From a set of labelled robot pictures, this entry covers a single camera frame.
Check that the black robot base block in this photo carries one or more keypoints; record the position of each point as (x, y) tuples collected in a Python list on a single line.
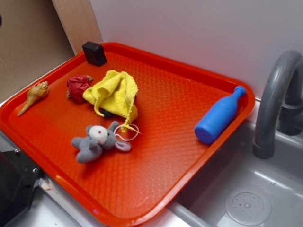
[(19, 178)]

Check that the red plastic tray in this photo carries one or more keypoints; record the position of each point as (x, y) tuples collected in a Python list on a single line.
[(125, 189)]

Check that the yellow cloth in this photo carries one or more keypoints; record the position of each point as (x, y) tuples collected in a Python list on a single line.
[(116, 94)]

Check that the small dark object under cloth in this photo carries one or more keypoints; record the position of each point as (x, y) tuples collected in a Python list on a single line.
[(106, 113)]

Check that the blue plastic bottle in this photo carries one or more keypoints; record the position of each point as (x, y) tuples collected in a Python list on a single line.
[(219, 116)]

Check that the grey plush mouse toy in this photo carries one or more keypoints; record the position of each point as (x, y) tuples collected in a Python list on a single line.
[(97, 140)]

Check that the crumpled red paper ball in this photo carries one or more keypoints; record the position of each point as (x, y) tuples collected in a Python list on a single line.
[(77, 85)]

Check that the grey plastic sink basin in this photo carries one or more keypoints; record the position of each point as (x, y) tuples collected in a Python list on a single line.
[(236, 189)]

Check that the tan spiral seashell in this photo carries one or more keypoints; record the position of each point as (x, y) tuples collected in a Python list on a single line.
[(35, 93)]

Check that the wooden board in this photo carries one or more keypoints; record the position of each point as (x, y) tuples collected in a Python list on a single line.
[(79, 22)]

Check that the grey sink faucet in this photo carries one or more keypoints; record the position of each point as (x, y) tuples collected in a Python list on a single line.
[(281, 107)]

